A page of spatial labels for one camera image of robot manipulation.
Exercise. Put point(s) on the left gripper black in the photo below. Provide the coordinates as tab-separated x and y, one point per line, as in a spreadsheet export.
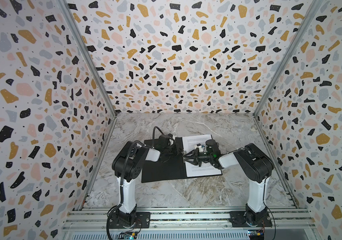
174	148

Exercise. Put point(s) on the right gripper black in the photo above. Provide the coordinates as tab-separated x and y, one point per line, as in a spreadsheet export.
196	155

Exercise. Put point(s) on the text page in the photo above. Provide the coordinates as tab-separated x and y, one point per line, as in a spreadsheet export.
206	170

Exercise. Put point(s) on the orange black file folder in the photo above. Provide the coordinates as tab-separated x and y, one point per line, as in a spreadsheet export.
166	168

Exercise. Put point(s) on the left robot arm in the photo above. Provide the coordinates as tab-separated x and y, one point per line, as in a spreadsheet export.
154	160

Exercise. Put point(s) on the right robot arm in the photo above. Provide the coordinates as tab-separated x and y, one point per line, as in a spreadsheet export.
254	162

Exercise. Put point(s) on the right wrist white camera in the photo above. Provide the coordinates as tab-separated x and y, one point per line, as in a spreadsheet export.
200	147

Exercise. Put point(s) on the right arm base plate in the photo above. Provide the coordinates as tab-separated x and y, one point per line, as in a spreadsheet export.
245	219

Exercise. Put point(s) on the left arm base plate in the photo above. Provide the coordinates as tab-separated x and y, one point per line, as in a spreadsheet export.
122	220

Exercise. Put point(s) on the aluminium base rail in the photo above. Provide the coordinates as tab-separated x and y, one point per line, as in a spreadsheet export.
191	223

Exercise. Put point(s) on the aluminium corner post left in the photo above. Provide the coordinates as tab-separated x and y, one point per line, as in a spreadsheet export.
63	6

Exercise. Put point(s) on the aluminium corner post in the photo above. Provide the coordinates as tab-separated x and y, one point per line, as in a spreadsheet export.
310	14
63	6

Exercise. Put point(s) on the aluminium corner post right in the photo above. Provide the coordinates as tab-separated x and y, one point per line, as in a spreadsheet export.
310	14

